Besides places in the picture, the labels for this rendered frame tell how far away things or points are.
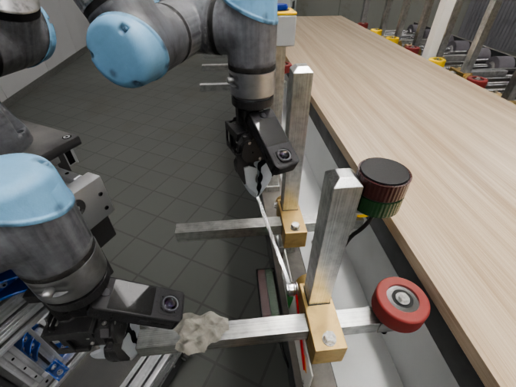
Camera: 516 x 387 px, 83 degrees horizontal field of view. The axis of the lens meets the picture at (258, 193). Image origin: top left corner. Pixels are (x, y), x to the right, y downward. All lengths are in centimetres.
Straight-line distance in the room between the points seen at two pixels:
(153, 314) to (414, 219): 52
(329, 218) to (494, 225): 45
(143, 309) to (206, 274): 122
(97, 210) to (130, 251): 122
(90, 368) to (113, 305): 90
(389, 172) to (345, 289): 54
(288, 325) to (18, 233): 38
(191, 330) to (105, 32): 41
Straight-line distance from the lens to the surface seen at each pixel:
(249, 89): 47
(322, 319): 51
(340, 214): 36
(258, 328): 51
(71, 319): 46
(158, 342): 52
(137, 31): 36
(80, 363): 134
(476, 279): 62
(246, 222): 67
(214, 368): 141
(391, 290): 53
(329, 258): 43
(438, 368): 66
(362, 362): 78
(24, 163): 32
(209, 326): 50
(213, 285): 158
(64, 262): 34
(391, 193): 35
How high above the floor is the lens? 132
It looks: 40 degrees down
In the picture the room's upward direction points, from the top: straight up
